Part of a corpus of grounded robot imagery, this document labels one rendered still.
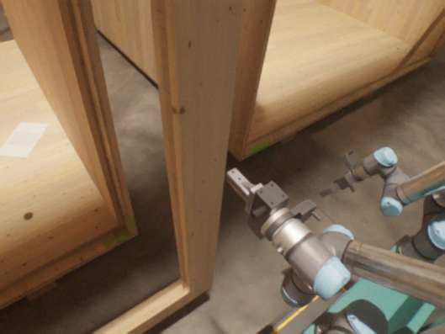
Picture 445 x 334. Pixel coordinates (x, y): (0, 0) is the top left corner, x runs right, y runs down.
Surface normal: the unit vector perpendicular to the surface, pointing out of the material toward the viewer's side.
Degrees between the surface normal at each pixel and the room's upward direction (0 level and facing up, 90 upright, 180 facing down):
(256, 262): 0
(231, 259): 0
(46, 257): 0
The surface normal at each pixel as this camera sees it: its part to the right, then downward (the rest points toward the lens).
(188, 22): 0.59, 0.63
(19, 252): 0.10, -0.68
